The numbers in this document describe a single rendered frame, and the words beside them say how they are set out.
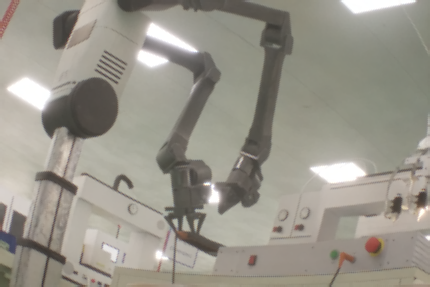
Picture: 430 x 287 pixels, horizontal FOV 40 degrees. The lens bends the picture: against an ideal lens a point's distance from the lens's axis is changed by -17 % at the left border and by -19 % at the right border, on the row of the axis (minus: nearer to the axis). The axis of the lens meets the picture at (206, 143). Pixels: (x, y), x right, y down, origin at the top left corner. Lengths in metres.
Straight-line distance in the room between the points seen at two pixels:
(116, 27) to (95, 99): 0.21
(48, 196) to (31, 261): 0.20
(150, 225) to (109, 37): 2.33
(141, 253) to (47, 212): 2.34
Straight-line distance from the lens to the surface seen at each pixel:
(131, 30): 1.85
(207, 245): 2.05
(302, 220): 2.43
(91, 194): 3.77
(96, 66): 1.78
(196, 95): 2.21
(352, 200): 2.23
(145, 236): 4.03
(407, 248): 1.50
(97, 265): 3.99
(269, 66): 2.17
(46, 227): 1.70
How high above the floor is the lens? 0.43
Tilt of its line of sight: 21 degrees up
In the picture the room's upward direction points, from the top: 15 degrees clockwise
